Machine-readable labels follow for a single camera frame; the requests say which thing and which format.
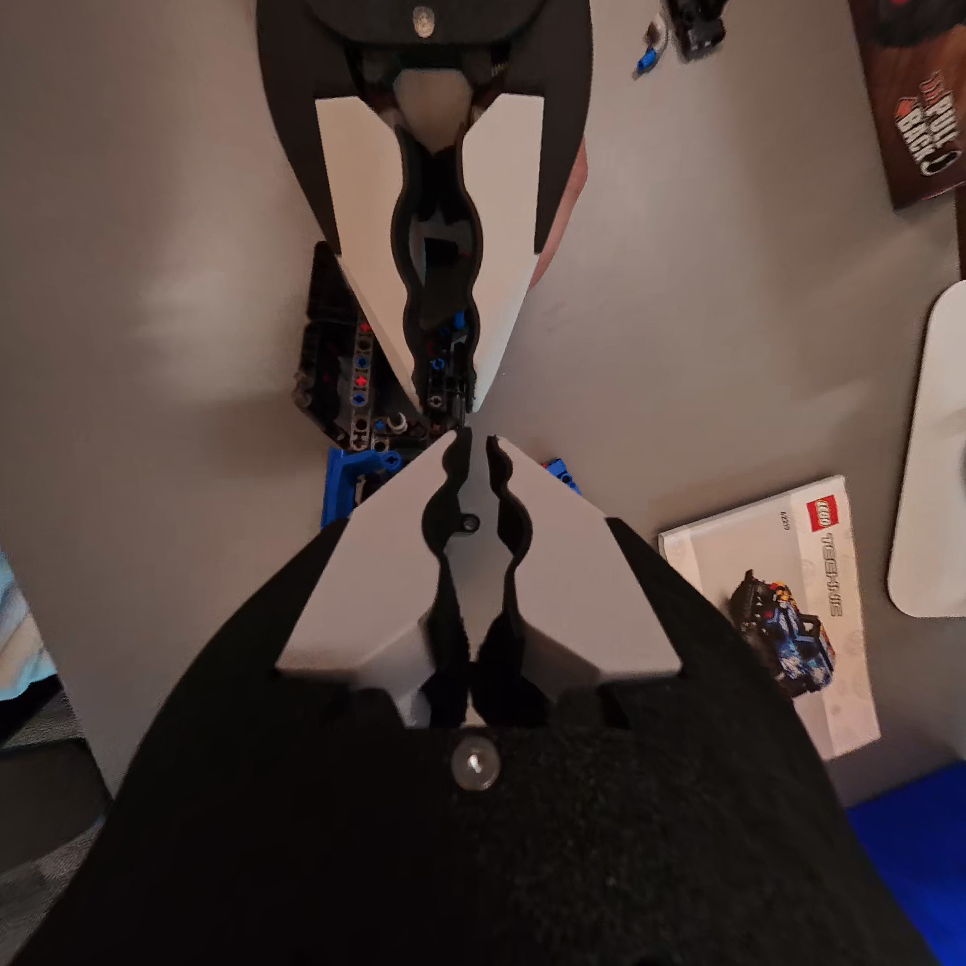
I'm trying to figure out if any monster truck lego box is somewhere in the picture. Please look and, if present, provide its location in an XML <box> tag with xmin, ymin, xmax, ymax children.
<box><xmin>848</xmin><ymin>0</ymin><xmax>966</xmax><ymax>210</ymax></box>

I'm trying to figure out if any small dark lego assembly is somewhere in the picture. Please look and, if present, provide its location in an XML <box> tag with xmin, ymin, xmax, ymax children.
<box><xmin>667</xmin><ymin>0</ymin><xmax>727</xmax><ymax>60</ymax></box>

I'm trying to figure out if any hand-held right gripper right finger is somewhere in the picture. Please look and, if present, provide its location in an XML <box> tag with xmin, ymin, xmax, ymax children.
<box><xmin>483</xmin><ymin>435</ymin><xmax>685</xmax><ymax>718</ymax></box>

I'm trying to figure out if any instruction sheet on stand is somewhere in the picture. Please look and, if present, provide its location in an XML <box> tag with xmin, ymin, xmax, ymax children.
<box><xmin>887</xmin><ymin>279</ymin><xmax>966</xmax><ymax>617</ymax></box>

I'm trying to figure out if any lego instruction booklet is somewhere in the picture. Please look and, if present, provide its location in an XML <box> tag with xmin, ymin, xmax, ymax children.
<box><xmin>657</xmin><ymin>474</ymin><xmax>883</xmax><ymax>761</ymax></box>

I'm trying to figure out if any black lego truck chassis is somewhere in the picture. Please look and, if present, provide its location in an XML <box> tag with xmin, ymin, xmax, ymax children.
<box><xmin>290</xmin><ymin>240</ymin><xmax>484</xmax><ymax>447</ymax></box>

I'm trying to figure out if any person's left hand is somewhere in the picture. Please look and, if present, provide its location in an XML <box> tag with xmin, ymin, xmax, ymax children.
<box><xmin>530</xmin><ymin>142</ymin><xmax>590</xmax><ymax>289</ymax></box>

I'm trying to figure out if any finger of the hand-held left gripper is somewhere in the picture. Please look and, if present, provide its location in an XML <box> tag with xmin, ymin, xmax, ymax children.
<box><xmin>315</xmin><ymin>96</ymin><xmax>436</xmax><ymax>413</ymax></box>
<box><xmin>451</xmin><ymin>94</ymin><xmax>546</xmax><ymax>413</ymax></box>

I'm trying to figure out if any blue storage bin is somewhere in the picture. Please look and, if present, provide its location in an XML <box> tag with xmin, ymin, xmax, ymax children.
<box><xmin>844</xmin><ymin>758</ymin><xmax>966</xmax><ymax>966</ymax></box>

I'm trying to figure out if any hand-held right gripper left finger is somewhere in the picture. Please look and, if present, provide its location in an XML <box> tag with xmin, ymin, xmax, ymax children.
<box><xmin>275</xmin><ymin>427</ymin><xmax>473</xmax><ymax>729</ymax></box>

